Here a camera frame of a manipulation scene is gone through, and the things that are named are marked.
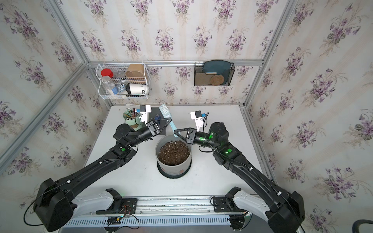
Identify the dark grey book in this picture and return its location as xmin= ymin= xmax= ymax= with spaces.
xmin=148 ymin=107 xmax=167 ymax=129

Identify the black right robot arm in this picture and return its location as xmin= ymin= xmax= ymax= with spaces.
xmin=174 ymin=122 xmax=305 ymax=233

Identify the brown cardboard box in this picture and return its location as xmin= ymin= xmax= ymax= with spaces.
xmin=125 ymin=64 xmax=145 ymax=78

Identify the small circuit board with wires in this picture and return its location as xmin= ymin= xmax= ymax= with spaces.
xmin=106 ymin=216 xmax=123 ymax=227

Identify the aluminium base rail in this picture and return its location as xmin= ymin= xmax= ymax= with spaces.
xmin=63 ymin=196 xmax=252 ymax=232

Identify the teal plate in organizer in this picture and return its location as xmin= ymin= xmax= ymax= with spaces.
xmin=203 ymin=60 xmax=231 ymax=84

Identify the grey ceramic pot with soil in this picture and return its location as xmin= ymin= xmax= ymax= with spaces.
xmin=155 ymin=135 xmax=192 ymax=166

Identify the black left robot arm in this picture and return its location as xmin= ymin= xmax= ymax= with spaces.
xmin=33 ymin=117 xmax=172 ymax=232

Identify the light teal scrub brush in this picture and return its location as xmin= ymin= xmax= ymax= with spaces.
xmin=159 ymin=104 xmax=178 ymax=138

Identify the red lidded jar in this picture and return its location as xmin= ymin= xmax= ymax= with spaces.
xmin=101 ymin=69 xmax=114 ymax=78

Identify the white wire wall basket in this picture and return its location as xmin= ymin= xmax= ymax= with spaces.
xmin=95 ymin=63 xmax=150 ymax=100

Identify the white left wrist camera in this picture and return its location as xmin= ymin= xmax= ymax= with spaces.
xmin=138 ymin=105 xmax=152 ymax=124

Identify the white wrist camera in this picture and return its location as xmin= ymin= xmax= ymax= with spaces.
xmin=190 ymin=110 xmax=204 ymax=132
xmin=138 ymin=105 xmax=152 ymax=124

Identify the black mesh wall organizer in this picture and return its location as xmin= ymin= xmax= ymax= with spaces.
xmin=194 ymin=62 xmax=236 ymax=86

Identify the black pot saucer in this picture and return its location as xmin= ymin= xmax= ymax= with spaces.
xmin=157 ymin=159 xmax=192 ymax=179

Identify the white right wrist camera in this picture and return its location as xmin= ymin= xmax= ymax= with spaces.
xmin=190 ymin=110 xmax=204 ymax=132

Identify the white cup black rim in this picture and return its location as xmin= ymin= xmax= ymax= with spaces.
xmin=126 ymin=83 xmax=149 ymax=95

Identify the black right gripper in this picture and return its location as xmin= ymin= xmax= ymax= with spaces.
xmin=174 ymin=128 xmax=220 ymax=152

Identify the mint green pencil cup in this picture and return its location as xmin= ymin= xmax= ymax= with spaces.
xmin=123 ymin=108 xmax=143 ymax=130

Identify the clear plastic bottle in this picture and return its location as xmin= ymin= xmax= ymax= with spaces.
xmin=102 ymin=76 xmax=119 ymax=95

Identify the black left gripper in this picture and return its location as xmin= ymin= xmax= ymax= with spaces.
xmin=128 ymin=120 xmax=173 ymax=150

